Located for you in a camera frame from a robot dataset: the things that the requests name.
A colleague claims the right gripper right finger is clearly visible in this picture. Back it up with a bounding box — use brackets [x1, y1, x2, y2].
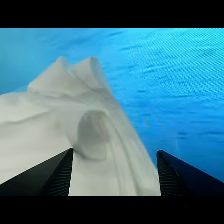
[156, 149, 224, 197]

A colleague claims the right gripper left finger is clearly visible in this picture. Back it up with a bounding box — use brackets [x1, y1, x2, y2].
[0, 147, 74, 197]

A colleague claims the white shirt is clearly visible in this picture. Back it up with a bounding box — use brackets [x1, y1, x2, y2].
[0, 55, 162, 197]

